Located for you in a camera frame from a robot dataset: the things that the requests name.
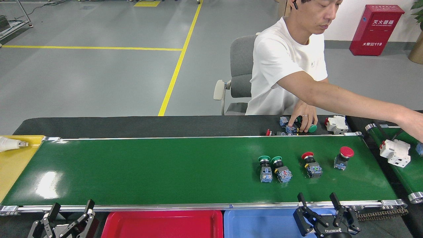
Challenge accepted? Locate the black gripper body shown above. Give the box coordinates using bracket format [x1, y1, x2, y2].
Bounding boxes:
[314, 221, 352, 238]

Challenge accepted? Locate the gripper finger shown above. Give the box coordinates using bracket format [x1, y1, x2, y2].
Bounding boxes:
[293, 193, 326, 237]
[329, 192, 361, 235]
[27, 203, 61, 238]
[64, 199, 99, 238]

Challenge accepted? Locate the white circuit breaker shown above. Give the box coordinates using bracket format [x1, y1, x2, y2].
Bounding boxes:
[325, 115, 349, 135]
[379, 139, 411, 168]

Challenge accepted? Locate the blue plastic tray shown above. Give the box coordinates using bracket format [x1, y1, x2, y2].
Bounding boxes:
[224, 208, 331, 238]

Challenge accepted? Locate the yellow plastic tray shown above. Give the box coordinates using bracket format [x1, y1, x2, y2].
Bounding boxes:
[0, 135, 45, 204]

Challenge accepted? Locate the green side conveyor belt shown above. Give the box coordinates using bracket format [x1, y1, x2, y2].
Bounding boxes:
[365, 123, 423, 204]

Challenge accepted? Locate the red plastic tray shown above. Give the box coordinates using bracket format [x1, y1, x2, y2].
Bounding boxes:
[101, 210, 224, 238]

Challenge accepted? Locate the person's left hand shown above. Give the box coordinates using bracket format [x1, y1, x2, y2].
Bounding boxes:
[288, 100, 318, 133]

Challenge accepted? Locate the person's right hand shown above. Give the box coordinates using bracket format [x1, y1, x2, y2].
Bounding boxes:
[398, 112, 423, 143]

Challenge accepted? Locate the white light bulb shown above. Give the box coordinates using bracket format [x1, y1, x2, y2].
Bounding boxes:
[0, 136, 28, 152]

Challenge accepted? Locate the person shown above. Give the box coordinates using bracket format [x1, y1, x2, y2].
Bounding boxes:
[245, 0, 423, 143]

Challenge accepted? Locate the grey office chair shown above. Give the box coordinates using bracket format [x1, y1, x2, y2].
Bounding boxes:
[213, 32, 258, 115]

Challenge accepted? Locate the tan plant pot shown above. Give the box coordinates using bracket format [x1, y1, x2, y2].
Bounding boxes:
[407, 31, 423, 64]

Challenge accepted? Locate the red fire extinguisher box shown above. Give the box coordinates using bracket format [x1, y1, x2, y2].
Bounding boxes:
[349, 4, 405, 56]

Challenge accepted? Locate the metal rack on wheels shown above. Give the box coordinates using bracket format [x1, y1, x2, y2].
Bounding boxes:
[0, 0, 33, 42]

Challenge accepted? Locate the green potted plant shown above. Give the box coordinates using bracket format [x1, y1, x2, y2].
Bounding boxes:
[411, 0, 423, 23]

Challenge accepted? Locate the conveyor drive chain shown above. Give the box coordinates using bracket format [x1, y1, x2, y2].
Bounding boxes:
[357, 208, 408, 222]

